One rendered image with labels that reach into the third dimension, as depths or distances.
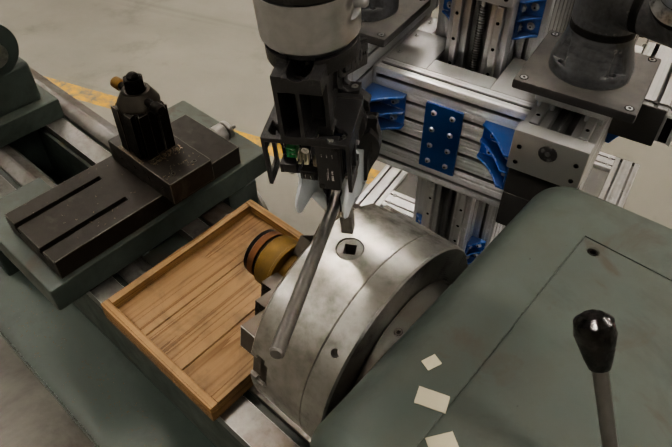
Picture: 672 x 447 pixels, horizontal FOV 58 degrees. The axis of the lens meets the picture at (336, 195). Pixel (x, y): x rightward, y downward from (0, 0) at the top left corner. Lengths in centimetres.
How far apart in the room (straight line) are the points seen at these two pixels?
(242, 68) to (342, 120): 297
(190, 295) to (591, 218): 71
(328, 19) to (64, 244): 87
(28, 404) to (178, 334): 117
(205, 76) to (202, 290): 234
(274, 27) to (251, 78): 293
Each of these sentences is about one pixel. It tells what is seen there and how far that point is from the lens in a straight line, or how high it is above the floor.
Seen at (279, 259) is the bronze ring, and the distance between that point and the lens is 87.
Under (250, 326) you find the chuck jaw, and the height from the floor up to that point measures 112.
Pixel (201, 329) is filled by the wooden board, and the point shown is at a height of 88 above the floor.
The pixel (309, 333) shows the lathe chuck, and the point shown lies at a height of 119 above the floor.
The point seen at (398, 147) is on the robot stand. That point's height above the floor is 86.
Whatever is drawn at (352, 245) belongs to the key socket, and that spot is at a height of 123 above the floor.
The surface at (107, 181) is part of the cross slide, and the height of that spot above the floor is 97.
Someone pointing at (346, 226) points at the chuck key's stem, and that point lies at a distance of 69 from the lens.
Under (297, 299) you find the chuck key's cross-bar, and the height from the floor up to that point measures 139.
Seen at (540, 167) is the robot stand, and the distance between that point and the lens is 118.
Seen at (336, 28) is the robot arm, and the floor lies 158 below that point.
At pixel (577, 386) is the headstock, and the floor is 125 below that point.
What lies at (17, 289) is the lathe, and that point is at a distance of 177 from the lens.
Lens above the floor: 178
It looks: 43 degrees down
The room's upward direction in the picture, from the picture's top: straight up
